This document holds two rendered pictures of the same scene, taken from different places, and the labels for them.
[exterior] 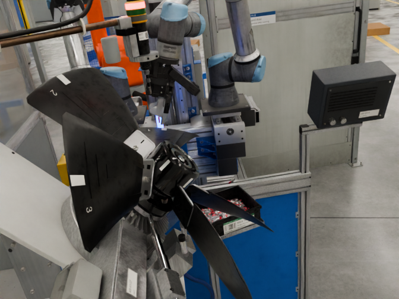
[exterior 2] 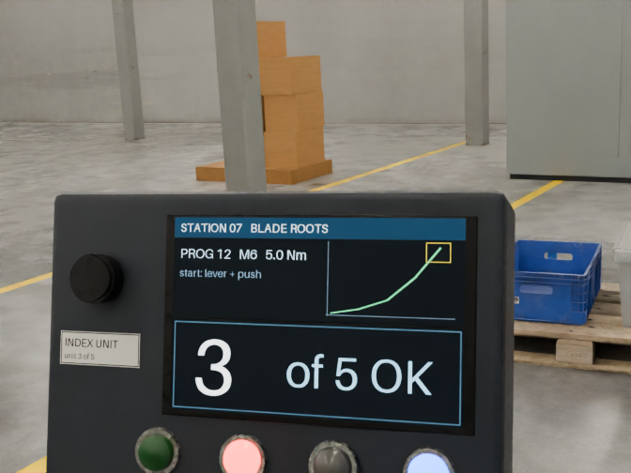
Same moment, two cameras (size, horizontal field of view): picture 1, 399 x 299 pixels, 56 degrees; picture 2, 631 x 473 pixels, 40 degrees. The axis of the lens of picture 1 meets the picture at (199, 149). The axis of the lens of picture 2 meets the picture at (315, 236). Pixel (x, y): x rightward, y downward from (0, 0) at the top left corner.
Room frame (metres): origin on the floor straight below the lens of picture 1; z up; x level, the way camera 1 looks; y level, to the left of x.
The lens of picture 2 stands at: (1.76, -0.39, 1.33)
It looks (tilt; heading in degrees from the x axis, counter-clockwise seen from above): 12 degrees down; 200
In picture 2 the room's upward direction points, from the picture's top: 3 degrees counter-clockwise
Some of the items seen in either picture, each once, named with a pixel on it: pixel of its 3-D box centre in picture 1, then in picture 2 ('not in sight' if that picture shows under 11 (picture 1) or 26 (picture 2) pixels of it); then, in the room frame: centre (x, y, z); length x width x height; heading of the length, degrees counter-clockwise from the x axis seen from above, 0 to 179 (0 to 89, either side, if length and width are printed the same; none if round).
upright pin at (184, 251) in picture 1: (183, 245); not in sight; (0.77, 0.07, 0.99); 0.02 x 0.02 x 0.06
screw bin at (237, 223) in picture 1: (222, 212); not in sight; (1.10, -0.06, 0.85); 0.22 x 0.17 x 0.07; 110
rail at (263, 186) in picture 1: (198, 197); not in sight; (1.26, 0.03, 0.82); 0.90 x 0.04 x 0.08; 94
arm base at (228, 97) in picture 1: (222, 92); not in sight; (1.73, -0.15, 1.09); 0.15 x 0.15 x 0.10
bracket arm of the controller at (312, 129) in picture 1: (331, 125); not in sight; (1.29, -0.50, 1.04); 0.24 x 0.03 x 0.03; 94
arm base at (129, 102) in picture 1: (120, 105); not in sight; (1.73, 0.35, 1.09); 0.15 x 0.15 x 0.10
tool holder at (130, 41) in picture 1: (136, 38); not in sight; (0.88, 0.11, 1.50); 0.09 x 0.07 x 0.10; 129
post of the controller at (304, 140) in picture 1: (304, 149); not in sight; (1.29, -0.40, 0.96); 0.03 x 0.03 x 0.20; 4
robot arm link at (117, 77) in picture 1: (113, 81); not in sight; (1.73, 0.36, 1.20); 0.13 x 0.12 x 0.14; 107
